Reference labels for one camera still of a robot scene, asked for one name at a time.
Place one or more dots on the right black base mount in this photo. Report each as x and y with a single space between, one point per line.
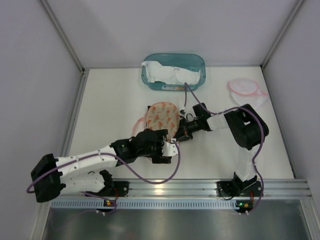
231 189

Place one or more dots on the white bra in bin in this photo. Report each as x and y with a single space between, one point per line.
170 75

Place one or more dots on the left aluminium corner post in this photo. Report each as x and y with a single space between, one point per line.
61 33

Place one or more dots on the aluminium corner post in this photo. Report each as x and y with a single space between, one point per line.
61 33
289 20

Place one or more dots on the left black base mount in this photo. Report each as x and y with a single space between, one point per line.
115 189

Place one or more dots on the right aluminium corner post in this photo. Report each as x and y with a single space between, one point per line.
289 20

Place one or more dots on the small white mesh laundry bag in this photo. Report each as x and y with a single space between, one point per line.
247 91

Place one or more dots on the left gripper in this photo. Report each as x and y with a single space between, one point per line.
161 132

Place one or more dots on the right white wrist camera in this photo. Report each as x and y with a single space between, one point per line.
182 112

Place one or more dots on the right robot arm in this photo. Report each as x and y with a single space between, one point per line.
248 130

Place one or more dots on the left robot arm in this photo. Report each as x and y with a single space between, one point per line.
88 172

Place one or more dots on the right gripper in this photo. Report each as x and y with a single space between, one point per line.
181 130

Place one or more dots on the perforated cable duct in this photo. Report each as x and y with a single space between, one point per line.
150 204

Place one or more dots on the aluminium front rail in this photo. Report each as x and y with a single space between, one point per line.
207 188

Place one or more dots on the floral pink laundry bag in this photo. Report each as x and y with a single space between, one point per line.
160 116

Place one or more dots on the teal plastic bin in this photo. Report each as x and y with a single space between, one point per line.
183 60

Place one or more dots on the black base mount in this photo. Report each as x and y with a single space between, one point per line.
115 189
231 189

